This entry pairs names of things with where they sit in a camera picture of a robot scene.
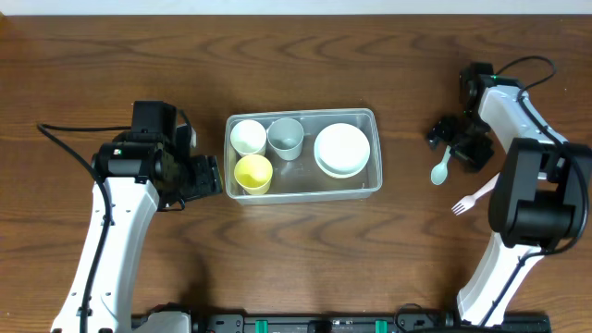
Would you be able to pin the yellow plastic bowl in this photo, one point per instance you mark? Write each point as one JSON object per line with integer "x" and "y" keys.
{"x": 339, "y": 174}

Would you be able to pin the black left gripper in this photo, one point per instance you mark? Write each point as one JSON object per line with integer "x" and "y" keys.
{"x": 205, "y": 176}

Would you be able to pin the mint green plastic spoon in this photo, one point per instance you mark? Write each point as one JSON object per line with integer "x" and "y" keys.
{"x": 439, "y": 172}

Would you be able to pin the white plastic bowl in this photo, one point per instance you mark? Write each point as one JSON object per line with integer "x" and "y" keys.
{"x": 342, "y": 146}

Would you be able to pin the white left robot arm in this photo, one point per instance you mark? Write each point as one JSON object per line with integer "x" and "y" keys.
{"x": 147, "y": 168}

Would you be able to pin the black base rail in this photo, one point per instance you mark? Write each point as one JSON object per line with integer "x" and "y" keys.
{"x": 413, "y": 321}

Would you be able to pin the grey plastic cup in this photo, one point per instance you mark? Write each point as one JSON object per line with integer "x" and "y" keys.
{"x": 285, "y": 136}

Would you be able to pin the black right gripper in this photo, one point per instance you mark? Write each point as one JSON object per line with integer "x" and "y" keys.
{"x": 461, "y": 141}

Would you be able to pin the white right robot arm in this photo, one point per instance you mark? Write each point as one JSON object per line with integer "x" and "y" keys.
{"x": 539, "y": 202}

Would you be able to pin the cream plastic cup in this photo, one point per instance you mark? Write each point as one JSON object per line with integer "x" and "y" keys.
{"x": 249, "y": 137}

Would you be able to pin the pink plastic fork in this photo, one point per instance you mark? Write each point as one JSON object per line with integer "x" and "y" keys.
{"x": 468, "y": 201}

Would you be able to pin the clear plastic container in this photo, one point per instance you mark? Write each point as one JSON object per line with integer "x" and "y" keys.
{"x": 302, "y": 180}

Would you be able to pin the yellow plastic cup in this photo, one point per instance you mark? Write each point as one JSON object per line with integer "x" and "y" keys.
{"x": 254, "y": 172}

